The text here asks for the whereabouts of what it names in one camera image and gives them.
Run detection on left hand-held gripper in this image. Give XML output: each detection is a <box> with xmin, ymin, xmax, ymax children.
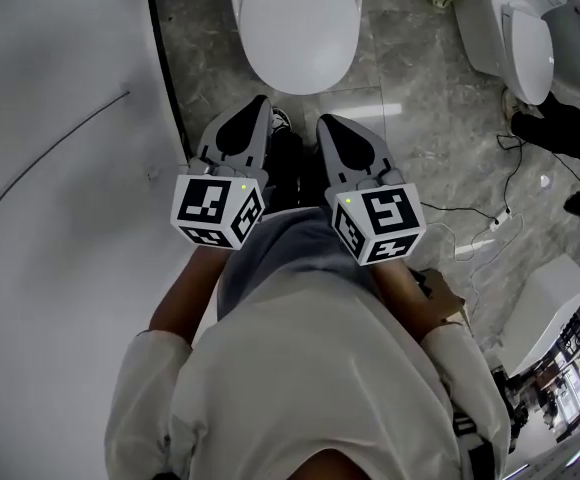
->
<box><xmin>170</xmin><ymin>95</ymin><xmax>275</xmax><ymax>252</ymax></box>

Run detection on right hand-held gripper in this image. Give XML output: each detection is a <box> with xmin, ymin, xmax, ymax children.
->
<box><xmin>316</xmin><ymin>113</ymin><xmax>426</xmax><ymax>268</ymax></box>

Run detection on white toilet lid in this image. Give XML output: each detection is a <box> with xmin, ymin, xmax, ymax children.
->
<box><xmin>237</xmin><ymin>0</ymin><xmax>361</xmax><ymax>96</ymax></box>

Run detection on person's right forearm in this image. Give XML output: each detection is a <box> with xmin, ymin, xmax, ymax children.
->
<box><xmin>369</xmin><ymin>260</ymin><xmax>451</xmax><ymax>344</ymax></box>

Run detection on person's left forearm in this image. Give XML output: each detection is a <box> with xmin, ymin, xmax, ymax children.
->
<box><xmin>148</xmin><ymin>245</ymin><xmax>231</xmax><ymax>342</ymax></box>

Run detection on person's left shoe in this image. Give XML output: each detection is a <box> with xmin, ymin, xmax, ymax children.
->
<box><xmin>269</xmin><ymin>107</ymin><xmax>294</xmax><ymax>132</ymax></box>

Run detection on person's black trousers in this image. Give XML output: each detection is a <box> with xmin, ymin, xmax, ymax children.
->
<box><xmin>264</xmin><ymin>130</ymin><xmax>332</xmax><ymax>215</ymax></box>

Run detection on black skirting strip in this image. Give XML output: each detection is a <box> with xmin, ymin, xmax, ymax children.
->
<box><xmin>145</xmin><ymin>0</ymin><xmax>194</xmax><ymax>164</ymax></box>

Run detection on white power strip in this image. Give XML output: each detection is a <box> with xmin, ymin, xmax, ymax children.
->
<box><xmin>488</xmin><ymin>208</ymin><xmax>514</xmax><ymax>232</ymax></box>

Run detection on person's white shirt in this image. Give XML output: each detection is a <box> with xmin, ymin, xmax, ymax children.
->
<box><xmin>104</xmin><ymin>206</ymin><xmax>514</xmax><ymax>480</ymax></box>

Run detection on white rectangular cabinet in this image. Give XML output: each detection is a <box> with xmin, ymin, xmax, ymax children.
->
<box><xmin>502</xmin><ymin>253</ymin><xmax>580</xmax><ymax>377</ymax></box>

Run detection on white floor cable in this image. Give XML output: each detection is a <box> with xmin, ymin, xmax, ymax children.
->
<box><xmin>422</xmin><ymin>212</ymin><xmax>526</xmax><ymax>314</ymax></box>

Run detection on black wall cable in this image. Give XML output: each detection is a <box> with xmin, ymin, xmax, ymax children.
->
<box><xmin>0</xmin><ymin>90</ymin><xmax>131</xmax><ymax>242</ymax></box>

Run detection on black and white shoulder strap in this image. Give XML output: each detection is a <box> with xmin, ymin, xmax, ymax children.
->
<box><xmin>450</xmin><ymin>412</ymin><xmax>510</xmax><ymax>480</ymax></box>

